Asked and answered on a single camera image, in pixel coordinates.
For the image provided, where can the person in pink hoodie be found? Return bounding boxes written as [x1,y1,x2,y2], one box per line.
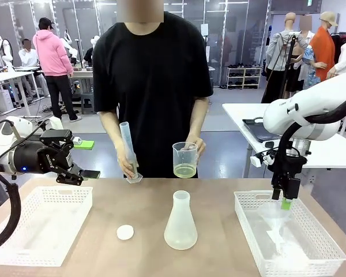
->
[32,17,83,123]

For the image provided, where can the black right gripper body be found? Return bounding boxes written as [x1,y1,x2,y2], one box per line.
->
[270,154,307,191]

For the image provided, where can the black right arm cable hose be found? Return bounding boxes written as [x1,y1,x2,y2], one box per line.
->
[273,91,346,174]

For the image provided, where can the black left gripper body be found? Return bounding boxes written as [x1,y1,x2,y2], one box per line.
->
[13,140,75,175]

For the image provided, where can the mannequin in blue patterned dress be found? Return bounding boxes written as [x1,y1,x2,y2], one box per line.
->
[298,14,321,90]

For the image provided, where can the white framed work table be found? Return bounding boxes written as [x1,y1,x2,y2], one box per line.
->
[70,66,95,96]

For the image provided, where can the white shoe rack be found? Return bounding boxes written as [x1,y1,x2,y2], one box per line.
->
[226,65,262,90]

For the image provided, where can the long white desk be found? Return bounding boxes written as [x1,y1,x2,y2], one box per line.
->
[0,70,43,116]

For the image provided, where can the translucent conical flask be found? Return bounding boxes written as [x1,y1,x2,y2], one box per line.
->
[163,190,198,250]

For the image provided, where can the person's right forearm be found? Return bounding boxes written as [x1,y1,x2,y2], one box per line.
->
[99,110,132,152]

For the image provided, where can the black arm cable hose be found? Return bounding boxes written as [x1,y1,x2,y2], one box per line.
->
[0,163,22,255]
[273,91,346,174]

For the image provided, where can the grey plastic stool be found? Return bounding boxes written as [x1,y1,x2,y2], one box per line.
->
[80,92,95,115]

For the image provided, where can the white humanoid robot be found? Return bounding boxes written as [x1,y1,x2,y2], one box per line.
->
[83,35,101,66]
[60,28,79,66]
[0,36,15,73]

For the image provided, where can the black tripod pole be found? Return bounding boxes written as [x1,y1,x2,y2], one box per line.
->
[276,31,297,100]

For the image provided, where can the mannequin in orange garment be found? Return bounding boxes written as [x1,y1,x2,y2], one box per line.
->
[309,10,340,83]

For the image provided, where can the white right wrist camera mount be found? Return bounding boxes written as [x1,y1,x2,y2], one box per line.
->
[250,152,275,168]

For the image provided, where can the mannequin in grey shirt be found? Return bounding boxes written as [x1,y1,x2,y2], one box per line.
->
[265,12,309,104]

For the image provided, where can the clear graduated cylinder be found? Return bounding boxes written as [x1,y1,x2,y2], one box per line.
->
[119,122,144,185]

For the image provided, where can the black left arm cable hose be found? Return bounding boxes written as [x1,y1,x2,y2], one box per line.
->
[0,163,22,255]

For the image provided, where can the person's right hand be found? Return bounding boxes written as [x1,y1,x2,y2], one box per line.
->
[116,144,140,178]

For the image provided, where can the white round flask cap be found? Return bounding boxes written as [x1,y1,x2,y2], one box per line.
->
[116,224,135,240]

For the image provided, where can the black tray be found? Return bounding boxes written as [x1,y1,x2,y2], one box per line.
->
[242,117,283,144]

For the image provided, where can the seated person in white shirt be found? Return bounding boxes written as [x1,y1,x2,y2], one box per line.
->
[18,39,51,99]

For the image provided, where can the clear plastic beaker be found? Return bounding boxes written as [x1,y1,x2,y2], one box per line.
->
[172,141,199,179]

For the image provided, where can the translucent plastic funnel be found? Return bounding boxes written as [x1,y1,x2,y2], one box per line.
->
[256,201,292,256]

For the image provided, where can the white perforated plastic basket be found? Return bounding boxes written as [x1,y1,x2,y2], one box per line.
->
[233,189,346,277]
[0,186,93,267]

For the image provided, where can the person in black T-shirt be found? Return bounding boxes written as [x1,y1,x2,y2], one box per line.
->
[92,0,214,179]

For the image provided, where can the dark clothes on rack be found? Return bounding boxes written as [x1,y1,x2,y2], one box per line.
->
[330,32,346,70]

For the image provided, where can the person's left hand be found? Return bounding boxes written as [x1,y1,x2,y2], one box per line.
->
[180,133,207,165]

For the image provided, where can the person's left forearm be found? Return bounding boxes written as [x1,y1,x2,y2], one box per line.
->
[187,96,210,139]

